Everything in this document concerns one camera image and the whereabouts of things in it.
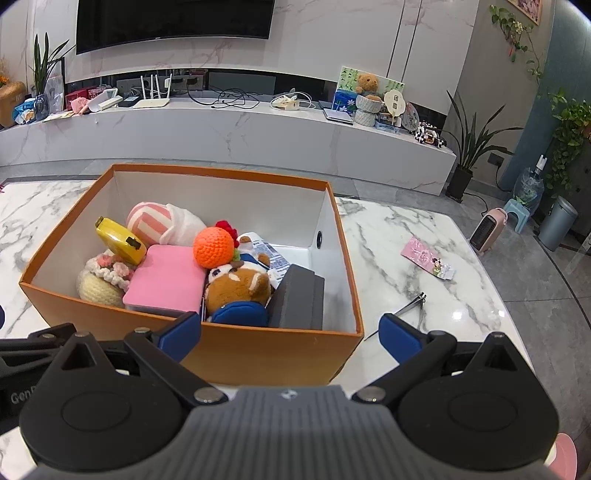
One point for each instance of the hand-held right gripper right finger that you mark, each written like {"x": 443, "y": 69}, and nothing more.
{"x": 406, "y": 339}

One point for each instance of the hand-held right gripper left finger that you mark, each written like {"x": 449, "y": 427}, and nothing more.
{"x": 178, "y": 337}

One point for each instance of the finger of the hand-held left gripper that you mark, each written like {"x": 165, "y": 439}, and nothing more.
{"x": 53, "y": 336}

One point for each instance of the pink wallet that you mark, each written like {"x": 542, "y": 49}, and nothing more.
{"x": 166, "y": 277}

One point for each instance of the red panda plush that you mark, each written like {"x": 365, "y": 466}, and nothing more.
{"x": 235, "y": 281}

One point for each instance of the orange crochet fruit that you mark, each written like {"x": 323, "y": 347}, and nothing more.
{"x": 212, "y": 249}

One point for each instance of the orange cardboard box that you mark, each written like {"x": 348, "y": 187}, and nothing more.
{"x": 277, "y": 350}

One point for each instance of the pink white striped plush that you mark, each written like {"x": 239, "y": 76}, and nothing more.
{"x": 147, "y": 224}

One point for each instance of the dark grey box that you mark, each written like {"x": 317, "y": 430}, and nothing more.
{"x": 295, "y": 300}

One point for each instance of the yellow banana toy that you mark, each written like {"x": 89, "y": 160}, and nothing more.
{"x": 117, "y": 235}

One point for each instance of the white printed paper tag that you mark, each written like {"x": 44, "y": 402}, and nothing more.
{"x": 274, "y": 263}

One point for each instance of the metal nail clipper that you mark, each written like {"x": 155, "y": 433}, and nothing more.
{"x": 413, "y": 302}

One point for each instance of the pink card packet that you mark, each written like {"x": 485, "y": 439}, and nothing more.
{"x": 425, "y": 256}

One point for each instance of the pink heater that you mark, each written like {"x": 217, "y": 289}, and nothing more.
{"x": 489, "y": 230}

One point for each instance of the potted plant in black pot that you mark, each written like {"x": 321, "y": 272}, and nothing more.
{"x": 459, "y": 184}

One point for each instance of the blue plastic stool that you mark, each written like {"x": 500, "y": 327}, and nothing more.
{"x": 519, "y": 212}

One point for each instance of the grey trash bin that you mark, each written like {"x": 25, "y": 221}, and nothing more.
{"x": 556, "y": 226}

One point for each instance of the blue water jug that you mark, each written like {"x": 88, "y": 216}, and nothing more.
{"x": 528, "y": 189}

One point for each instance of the pink round object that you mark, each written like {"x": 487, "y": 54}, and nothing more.
{"x": 563, "y": 457}

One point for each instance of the cow pattern toy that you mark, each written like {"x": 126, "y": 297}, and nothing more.
{"x": 427, "y": 134}

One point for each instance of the small miniature house model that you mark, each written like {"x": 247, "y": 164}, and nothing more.
{"x": 388, "y": 124}

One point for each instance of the round decorative plate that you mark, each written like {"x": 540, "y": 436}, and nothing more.
{"x": 411, "y": 117}

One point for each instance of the white marble TV cabinet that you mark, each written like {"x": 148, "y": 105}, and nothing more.
{"x": 277, "y": 138}

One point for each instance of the white ribbed pot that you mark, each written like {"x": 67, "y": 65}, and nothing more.
{"x": 366, "y": 118}

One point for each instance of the blue snack bags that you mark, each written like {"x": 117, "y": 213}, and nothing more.
{"x": 25, "y": 113}

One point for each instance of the green plant in glass vase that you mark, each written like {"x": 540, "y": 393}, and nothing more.
{"x": 41, "y": 108}

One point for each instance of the pink cloth toy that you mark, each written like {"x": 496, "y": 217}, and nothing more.
{"x": 79, "y": 105}

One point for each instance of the grey laptop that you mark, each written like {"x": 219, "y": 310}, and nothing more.
{"x": 339, "y": 116}

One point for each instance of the cream fan ornament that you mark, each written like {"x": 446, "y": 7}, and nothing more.
{"x": 395, "y": 104}

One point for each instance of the golden vase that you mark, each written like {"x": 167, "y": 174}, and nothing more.
{"x": 11, "y": 104}

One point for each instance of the white router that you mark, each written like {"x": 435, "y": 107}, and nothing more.
{"x": 152, "y": 102}

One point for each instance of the white ribbed bowl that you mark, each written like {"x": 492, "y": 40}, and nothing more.
{"x": 369, "y": 104}

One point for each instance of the small black box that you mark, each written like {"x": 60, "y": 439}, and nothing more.
{"x": 128, "y": 101}

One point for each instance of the brown teddy bear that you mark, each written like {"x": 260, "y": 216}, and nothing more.
{"x": 368, "y": 84}

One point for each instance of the painted picture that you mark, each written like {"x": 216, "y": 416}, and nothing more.
{"x": 344, "y": 87}

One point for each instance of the leafy green plant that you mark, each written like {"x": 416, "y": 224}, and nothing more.
{"x": 572, "y": 134}

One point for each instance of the black television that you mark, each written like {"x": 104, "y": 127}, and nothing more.
{"x": 175, "y": 23}

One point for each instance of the hanging ivy plant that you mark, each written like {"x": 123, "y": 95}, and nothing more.
{"x": 512, "y": 23}

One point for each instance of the black wall socket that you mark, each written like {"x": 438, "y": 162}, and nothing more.
{"x": 496, "y": 160}

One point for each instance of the framed wall picture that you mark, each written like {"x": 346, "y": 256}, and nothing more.
{"x": 526, "y": 9}

